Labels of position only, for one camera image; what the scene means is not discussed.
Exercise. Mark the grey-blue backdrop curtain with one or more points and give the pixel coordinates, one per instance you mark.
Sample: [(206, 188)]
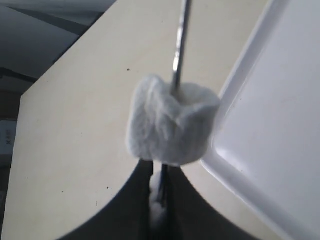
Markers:
[(34, 34)]

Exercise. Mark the white marshmallow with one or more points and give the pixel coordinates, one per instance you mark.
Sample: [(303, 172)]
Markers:
[(157, 210), (174, 130)]

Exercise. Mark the thin metal skewer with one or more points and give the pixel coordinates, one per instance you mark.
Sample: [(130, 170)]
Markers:
[(182, 31)]

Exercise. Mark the white cardboard box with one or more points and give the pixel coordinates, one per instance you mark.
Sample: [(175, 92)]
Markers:
[(7, 136)]

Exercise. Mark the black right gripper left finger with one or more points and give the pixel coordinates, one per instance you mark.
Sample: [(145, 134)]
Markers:
[(126, 216)]

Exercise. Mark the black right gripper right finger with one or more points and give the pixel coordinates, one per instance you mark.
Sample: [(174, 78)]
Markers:
[(190, 217)]

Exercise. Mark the white plastic tray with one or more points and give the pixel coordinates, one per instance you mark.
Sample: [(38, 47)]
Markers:
[(265, 144)]

